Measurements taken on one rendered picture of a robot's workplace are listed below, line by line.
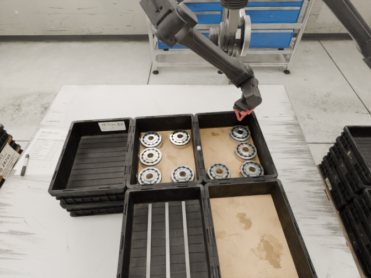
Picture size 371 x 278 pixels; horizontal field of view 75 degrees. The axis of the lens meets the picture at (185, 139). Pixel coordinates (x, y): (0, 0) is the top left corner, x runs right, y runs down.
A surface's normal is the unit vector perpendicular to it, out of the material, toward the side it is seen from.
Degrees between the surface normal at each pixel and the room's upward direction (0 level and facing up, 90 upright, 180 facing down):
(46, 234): 0
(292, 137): 0
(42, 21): 90
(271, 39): 90
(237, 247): 0
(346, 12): 87
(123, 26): 90
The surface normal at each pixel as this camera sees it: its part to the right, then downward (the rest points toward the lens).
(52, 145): -0.02, -0.66
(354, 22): -0.08, 0.72
